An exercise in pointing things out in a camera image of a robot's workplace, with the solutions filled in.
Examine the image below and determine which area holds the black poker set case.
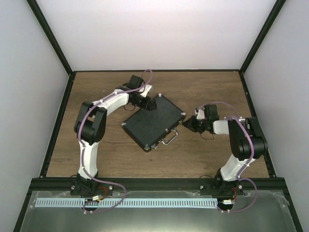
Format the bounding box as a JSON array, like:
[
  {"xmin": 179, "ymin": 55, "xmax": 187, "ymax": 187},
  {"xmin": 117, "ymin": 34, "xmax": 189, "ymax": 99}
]
[{"xmin": 121, "ymin": 93, "xmax": 186, "ymax": 153}]

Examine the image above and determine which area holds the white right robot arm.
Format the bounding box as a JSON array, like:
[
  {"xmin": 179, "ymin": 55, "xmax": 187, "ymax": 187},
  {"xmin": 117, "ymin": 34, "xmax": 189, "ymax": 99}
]
[{"xmin": 183, "ymin": 102, "xmax": 268, "ymax": 195}]

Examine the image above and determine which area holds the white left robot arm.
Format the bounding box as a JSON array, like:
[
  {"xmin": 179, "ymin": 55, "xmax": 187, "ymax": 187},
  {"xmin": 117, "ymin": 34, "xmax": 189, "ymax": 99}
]
[{"xmin": 74, "ymin": 75, "xmax": 156, "ymax": 195}]

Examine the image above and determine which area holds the chrome case handle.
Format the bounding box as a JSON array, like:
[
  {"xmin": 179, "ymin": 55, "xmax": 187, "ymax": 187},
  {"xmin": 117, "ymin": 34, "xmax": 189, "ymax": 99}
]
[{"xmin": 160, "ymin": 129, "xmax": 178, "ymax": 146}]

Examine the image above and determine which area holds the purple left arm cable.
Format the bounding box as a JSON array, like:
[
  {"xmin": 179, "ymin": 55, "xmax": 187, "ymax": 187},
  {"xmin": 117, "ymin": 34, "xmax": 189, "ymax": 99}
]
[{"xmin": 77, "ymin": 69, "xmax": 154, "ymax": 215}]

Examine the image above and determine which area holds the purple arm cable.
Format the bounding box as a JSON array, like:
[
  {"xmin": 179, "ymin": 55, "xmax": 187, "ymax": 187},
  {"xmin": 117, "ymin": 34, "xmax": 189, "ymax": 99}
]
[
  {"xmin": 77, "ymin": 69, "xmax": 154, "ymax": 215},
  {"xmin": 200, "ymin": 101, "xmax": 257, "ymax": 213}
]

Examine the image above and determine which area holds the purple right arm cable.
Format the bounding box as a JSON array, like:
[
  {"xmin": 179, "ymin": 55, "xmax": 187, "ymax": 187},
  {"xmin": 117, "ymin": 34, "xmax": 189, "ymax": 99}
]
[{"xmin": 200, "ymin": 101, "xmax": 257, "ymax": 213}]

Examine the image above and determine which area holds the light blue slotted rail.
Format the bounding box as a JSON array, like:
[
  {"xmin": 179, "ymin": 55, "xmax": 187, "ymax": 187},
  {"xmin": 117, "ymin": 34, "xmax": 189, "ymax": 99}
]
[{"xmin": 35, "ymin": 198, "xmax": 218, "ymax": 208}]

